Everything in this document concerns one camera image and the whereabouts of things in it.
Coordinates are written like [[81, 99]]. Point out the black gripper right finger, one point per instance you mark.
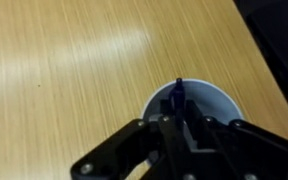
[[237, 146]]

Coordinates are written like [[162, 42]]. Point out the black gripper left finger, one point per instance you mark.
[[130, 146]]

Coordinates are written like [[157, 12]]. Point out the dark blue pen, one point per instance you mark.
[[178, 95]]

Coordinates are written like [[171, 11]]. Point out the grey ceramic mug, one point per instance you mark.
[[214, 100]]

